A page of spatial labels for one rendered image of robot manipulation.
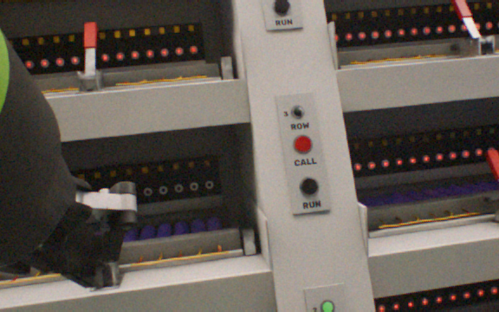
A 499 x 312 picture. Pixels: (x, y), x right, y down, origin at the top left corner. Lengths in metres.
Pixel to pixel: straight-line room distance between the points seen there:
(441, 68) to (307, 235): 0.24
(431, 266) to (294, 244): 0.14
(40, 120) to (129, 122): 0.31
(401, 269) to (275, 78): 0.23
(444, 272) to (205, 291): 0.24
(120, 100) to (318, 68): 0.21
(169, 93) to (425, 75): 0.27
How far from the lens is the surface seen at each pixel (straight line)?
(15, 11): 0.78
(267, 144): 0.47
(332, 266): 0.47
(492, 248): 0.54
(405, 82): 0.53
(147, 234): 0.56
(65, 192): 0.23
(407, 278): 0.50
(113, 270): 0.46
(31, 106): 0.17
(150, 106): 0.48
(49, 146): 0.19
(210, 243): 0.51
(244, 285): 0.46
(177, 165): 0.62
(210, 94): 0.48
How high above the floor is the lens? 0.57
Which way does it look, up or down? 9 degrees up
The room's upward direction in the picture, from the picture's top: 8 degrees counter-clockwise
